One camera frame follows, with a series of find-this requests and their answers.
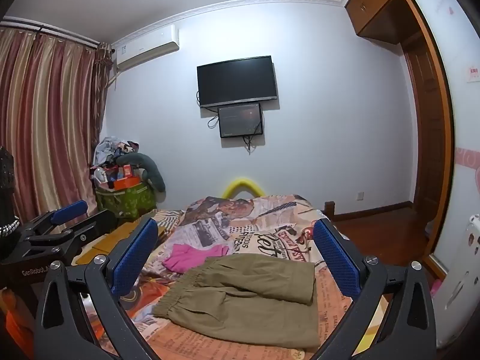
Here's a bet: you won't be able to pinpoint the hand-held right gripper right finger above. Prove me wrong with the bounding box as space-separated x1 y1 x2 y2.
312 217 436 360

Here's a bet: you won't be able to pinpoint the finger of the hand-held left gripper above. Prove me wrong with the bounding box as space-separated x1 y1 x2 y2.
22 209 118 260
23 200 89 238

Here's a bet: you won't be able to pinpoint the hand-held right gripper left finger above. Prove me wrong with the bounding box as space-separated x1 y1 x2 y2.
34 218 166 360

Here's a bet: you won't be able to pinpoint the khaki pants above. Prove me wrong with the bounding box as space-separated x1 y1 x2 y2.
153 253 321 349

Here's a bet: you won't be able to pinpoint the yellow wooden board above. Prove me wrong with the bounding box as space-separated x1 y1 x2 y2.
77 219 166 267

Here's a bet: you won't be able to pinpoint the green patterned bag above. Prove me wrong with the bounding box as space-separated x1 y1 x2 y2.
94 182 157 220

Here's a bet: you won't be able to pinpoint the person's orange clothing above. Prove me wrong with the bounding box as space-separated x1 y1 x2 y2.
0 288 38 349

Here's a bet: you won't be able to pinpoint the pink cloth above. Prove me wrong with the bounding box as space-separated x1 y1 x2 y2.
162 244 230 274

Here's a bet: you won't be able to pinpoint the orange box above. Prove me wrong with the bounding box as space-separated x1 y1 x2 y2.
112 176 140 191

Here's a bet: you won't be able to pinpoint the pile of mixed clothes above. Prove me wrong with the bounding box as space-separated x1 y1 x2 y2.
93 136 140 167

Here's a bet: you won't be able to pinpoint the newspaper print bedsheet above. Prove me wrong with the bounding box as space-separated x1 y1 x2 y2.
75 193 391 360

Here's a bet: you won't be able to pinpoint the grey plush toy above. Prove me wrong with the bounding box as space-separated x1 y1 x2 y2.
122 152 166 194

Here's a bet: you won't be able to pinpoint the striped red curtain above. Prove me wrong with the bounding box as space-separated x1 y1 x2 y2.
0 26 114 233

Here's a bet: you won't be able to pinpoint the yellow foam tube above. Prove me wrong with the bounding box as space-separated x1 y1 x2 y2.
222 177 265 199

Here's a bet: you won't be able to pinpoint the white perforated panel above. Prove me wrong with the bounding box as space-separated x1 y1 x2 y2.
424 214 480 349

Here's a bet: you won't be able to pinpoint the curtain rod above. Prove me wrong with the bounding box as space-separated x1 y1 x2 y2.
0 16 113 51

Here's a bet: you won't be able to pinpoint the white air conditioner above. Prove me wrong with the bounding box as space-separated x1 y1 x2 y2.
115 24 180 71

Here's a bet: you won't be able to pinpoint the wooden overhead cabinet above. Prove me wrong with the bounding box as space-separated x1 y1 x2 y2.
345 0 415 40

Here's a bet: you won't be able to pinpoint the black monitor cable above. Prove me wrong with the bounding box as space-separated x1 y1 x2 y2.
243 112 265 155

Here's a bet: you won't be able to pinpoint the small black wall monitor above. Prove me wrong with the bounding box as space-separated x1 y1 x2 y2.
217 102 263 139

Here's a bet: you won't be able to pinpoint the black wall television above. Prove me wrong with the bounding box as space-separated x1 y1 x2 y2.
197 55 279 109

